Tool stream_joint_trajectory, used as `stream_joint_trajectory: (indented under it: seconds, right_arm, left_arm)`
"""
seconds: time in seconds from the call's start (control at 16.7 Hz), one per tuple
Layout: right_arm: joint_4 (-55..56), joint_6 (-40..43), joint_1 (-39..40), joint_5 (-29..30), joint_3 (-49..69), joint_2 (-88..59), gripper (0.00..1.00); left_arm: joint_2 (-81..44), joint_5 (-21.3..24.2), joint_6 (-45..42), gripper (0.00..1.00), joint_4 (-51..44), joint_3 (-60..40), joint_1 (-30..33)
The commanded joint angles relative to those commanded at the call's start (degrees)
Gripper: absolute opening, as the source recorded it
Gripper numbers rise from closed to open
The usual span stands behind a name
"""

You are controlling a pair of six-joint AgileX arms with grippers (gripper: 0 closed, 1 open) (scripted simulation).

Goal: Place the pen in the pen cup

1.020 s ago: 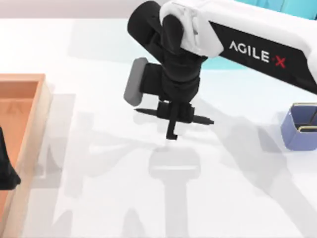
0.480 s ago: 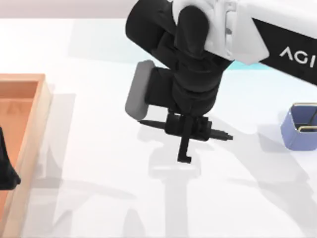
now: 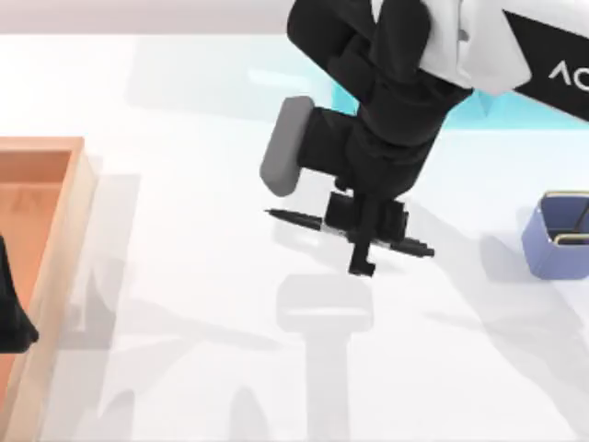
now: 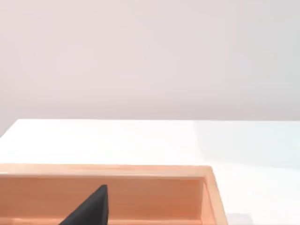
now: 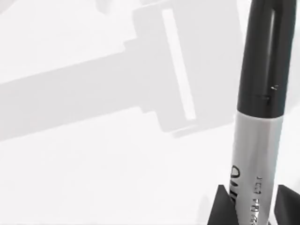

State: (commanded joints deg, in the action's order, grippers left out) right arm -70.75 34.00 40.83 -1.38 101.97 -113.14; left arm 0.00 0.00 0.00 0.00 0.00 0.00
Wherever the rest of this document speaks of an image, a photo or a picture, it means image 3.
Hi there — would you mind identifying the black pen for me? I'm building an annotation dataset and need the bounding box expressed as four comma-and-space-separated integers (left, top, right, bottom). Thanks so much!
263, 207, 437, 260

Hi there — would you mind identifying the light blue rack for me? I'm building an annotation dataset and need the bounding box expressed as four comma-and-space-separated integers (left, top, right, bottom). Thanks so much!
329, 58, 589, 132

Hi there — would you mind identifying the blue pen holder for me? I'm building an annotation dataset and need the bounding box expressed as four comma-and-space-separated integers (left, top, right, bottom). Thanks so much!
520, 189, 589, 281

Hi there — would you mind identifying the salmon shallow box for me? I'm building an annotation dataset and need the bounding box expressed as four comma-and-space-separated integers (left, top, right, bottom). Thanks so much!
0, 135, 98, 442

